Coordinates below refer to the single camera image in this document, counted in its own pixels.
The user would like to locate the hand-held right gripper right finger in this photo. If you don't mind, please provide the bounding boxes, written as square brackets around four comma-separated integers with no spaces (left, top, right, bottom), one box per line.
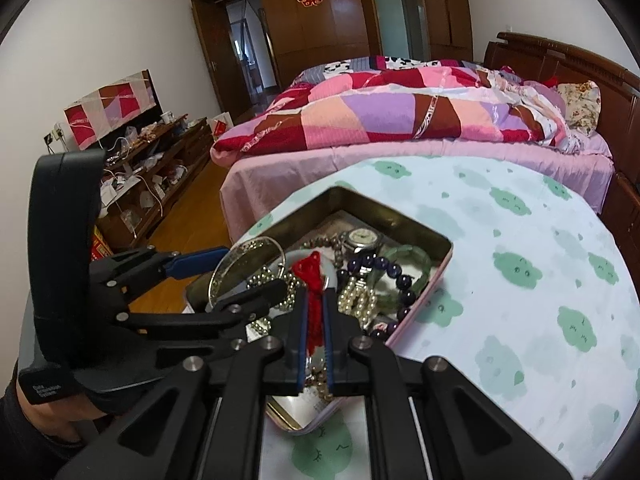
[322,294,573,480]

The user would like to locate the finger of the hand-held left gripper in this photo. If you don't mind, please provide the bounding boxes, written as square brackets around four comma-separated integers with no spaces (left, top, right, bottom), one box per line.
[117,279,290,342]
[92,246,232,291]

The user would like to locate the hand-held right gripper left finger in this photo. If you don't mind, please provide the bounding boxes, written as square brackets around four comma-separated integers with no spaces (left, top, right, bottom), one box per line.
[55,300,309,480]

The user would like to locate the thin silver bangle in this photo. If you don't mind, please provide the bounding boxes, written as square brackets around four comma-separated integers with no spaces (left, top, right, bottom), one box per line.
[207,236,296,311]

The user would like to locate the red cord charm pendant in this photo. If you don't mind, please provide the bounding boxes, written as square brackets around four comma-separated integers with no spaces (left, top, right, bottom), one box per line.
[291,255,335,402]

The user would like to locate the dark purple bead bracelet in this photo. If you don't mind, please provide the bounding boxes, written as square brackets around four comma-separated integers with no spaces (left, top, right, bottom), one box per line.
[336,254,426,338]

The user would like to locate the rectangular tin box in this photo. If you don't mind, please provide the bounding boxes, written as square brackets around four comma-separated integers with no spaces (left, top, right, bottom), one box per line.
[182,186,455,433]

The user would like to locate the person's left hand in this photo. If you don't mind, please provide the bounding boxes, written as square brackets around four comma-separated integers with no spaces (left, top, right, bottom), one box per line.
[0,360,103,448]

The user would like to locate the red yellow carton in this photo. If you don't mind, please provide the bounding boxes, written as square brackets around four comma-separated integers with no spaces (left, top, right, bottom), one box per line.
[91,225,114,262]

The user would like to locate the wooden television stand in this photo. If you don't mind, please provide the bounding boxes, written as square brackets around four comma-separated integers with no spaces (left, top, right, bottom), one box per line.
[95,117,216,256]

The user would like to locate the pink bedsheet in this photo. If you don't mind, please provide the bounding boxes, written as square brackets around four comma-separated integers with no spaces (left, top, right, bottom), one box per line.
[220,135,615,241]

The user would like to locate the silver wrist watch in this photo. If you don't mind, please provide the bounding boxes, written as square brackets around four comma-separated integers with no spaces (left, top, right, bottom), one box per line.
[335,227,386,291]

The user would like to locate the green jade bangle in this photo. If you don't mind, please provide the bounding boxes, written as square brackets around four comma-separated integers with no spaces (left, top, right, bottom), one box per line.
[377,244,433,311]

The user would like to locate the red white paper bag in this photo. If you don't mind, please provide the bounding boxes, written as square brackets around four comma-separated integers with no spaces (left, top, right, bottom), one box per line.
[210,112,235,141]

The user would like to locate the cloth covered television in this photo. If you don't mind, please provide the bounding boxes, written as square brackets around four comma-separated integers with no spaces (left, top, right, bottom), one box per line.
[63,69,162,151]

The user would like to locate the brown wooden door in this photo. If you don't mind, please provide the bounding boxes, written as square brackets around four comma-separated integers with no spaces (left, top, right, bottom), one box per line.
[192,2,227,121]

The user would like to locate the patchwork quilt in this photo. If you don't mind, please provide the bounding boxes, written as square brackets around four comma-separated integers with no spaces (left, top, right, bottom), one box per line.
[210,55,576,163]

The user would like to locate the black white spotted blanket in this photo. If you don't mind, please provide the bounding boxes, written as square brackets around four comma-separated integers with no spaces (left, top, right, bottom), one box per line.
[290,55,441,86]

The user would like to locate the brown wooden wardrobe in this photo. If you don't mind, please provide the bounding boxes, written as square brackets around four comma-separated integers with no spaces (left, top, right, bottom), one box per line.
[184,0,473,121]

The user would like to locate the floral pillow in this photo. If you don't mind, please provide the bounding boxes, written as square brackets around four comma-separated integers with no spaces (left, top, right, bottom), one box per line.
[556,80,601,136]

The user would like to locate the wooden bed headboard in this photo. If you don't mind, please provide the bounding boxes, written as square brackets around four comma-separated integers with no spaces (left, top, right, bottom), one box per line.
[482,31,640,201]

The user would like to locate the pearl bead bracelet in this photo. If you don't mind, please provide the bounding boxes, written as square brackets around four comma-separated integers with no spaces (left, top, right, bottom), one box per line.
[337,277,379,322]

